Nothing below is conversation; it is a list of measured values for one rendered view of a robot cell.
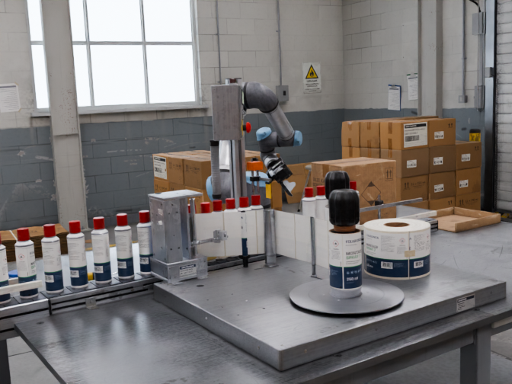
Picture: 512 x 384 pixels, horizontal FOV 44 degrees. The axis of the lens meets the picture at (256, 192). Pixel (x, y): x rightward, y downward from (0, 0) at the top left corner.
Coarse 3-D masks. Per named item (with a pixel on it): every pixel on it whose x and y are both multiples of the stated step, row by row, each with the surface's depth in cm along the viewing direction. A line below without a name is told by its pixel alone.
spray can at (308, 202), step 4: (308, 188) 238; (312, 188) 239; (308, 192) 238; (312, 192) 239; (308, 196) 239; (312, 196) 239; (304, 200) 239; (308, 200) 238; (312, 200) 238; (304, 204) 239; (308, 204) 238; (312, 204) 238; (304, 208) 239; (308, 208) 238; (312, 208) 239; (304, 212) 240; (308, 212) 239; (312, 212) 239
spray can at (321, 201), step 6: (318, 186) 242; (324, 186) 242; (318, 192) 241; (324, 192) 242; (318, 198) 241; (324, 198) 241; (318, 204) 241; (324, 204) 241; (318, 210) 242; (324, 210) 241; (318, 216) 242; (324, 216) 242
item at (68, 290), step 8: (208, 264) 215; (136, 272) 209; (112, 280) 200; (120, 280) 200; (128, 280) 200; (64, 288) 194; (88, 288) 193; (96, 288) 193; (48, 296) 186; (56, 296) 187
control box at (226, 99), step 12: (216, 96) 218; (228, 96) 218; (240, 96) 218; (216, 108) 218; (228, 108) 218; (240, 108) 219; (216, 120) 219; (228, 120) 219; (240, 120) 219; (216, 132) 220; (228, 132) 220; (240, 132) 220
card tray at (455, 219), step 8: (448, 208) 303; (456, 208) 304; (432, 216) 298; (440, 216) 301; (448, 216) 301; (456, 216) 300; (464, 216) 299; (472, 216) 297; (480, 216) 293; (488, 216) 280; (496, 216) 283; (440, 224) 285; (448, 224) 284; (456, 224) 269; (464, 224) 271; (472, 224) 274; (480, 224) 277; (488, 224) 281
